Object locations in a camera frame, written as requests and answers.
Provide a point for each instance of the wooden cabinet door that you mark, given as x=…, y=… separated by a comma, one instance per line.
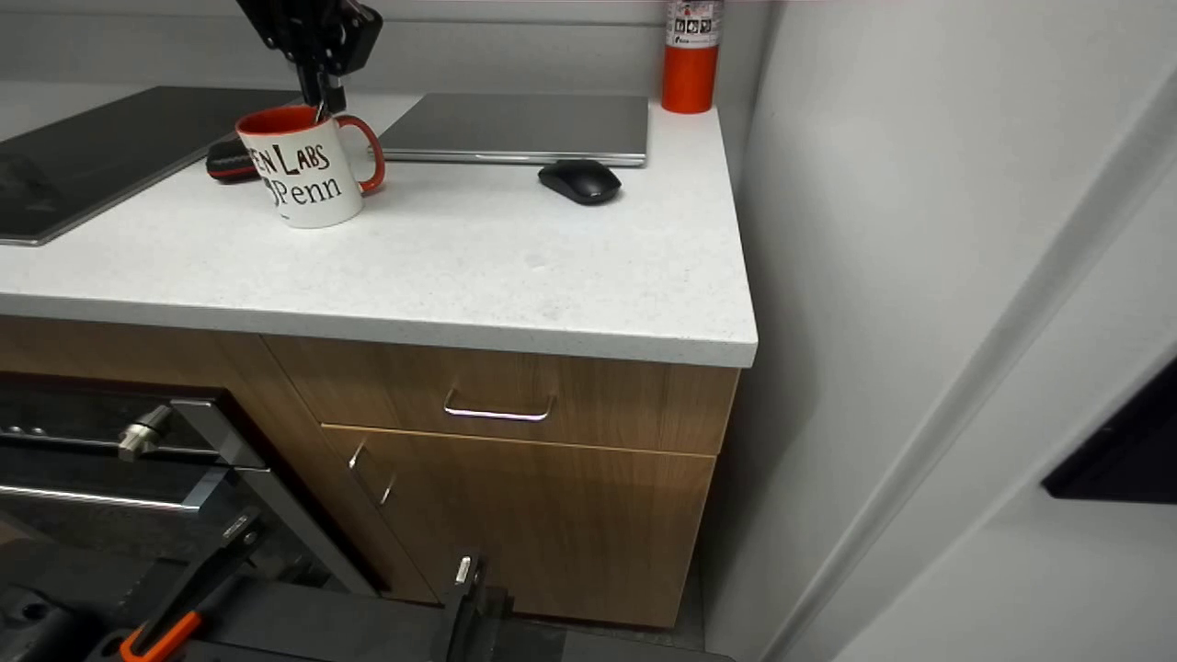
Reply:
x=553, y=528

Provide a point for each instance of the black clamp with silver bolt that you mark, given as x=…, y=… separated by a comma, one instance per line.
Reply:
x=472, y=611

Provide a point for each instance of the white mug with orange inside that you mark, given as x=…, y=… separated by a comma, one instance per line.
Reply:
x=315, y=178

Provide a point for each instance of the orange bottle with white label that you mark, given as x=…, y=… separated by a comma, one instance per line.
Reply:
x=694, y=60

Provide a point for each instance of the wooden drawer front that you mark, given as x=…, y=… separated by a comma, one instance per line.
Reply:
x=613, y=399

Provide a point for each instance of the black computer mouse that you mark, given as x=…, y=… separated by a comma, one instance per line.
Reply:
x=579, y=180

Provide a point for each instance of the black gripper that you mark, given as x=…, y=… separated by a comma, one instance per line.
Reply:
x=307, y=24

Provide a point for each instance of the dark red small object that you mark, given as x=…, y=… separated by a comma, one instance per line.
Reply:
x=224, y=164

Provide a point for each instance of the black glass cooktop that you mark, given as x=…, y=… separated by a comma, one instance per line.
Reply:
x=96, y=152

